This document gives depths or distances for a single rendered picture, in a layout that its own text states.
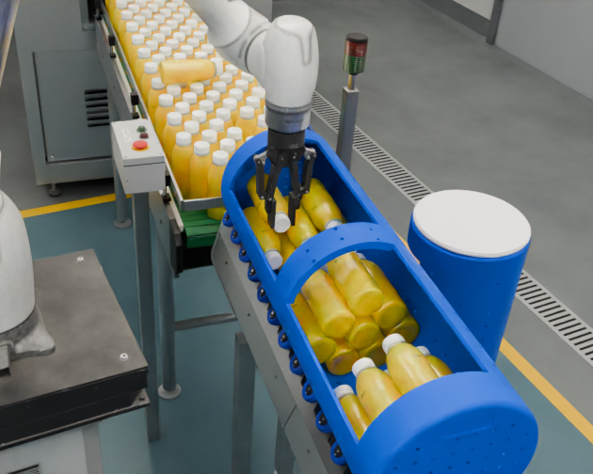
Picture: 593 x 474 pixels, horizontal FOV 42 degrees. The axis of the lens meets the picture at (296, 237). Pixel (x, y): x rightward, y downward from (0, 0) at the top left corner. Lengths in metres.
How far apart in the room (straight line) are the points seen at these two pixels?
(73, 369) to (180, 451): 1.33
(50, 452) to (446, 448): 0.69
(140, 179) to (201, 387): 1.10
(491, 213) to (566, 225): 2.10
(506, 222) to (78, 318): 1.02
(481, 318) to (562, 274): 1.78
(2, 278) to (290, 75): 0.61
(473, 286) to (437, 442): 0.73
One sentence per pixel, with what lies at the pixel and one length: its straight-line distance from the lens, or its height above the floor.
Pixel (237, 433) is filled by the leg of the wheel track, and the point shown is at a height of 0.28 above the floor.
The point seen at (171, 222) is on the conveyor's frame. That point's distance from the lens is 2.03.
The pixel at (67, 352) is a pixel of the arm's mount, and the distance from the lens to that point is 1.38.
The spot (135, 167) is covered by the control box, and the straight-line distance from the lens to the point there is 1.92.
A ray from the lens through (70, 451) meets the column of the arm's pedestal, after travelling 1.49.
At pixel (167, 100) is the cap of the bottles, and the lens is 2.25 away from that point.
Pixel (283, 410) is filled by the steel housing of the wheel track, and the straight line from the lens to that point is 1.60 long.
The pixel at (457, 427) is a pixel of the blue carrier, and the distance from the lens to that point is 1.17.
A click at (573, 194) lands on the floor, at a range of 4.31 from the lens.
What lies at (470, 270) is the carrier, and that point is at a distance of 1.81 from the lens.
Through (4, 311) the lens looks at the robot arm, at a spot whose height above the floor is 1.20.
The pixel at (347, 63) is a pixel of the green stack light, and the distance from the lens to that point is 2.26.
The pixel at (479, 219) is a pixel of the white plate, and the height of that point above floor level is 1.04.
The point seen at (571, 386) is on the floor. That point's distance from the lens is 3.12.
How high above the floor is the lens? 2.03
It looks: 35 degrees down
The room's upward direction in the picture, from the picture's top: 5 degrees clockwise
